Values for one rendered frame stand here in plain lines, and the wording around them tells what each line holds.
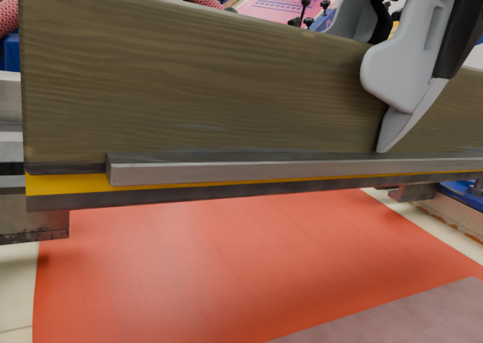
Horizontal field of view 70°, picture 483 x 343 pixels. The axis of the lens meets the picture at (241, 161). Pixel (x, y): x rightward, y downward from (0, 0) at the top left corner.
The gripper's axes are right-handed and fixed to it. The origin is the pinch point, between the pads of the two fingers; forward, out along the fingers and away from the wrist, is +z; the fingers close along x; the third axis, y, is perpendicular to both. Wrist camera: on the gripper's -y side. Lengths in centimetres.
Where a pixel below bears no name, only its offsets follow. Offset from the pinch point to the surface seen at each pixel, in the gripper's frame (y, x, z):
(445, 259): -16.8, 0.8, 13.7
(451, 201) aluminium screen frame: -25.6, -5.2, 10.7
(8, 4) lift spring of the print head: 25, -70, -1
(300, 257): -0.8, -3.6, 13.8
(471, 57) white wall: -200, -109, -17
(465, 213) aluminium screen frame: -25.6, -3.1, 11.2
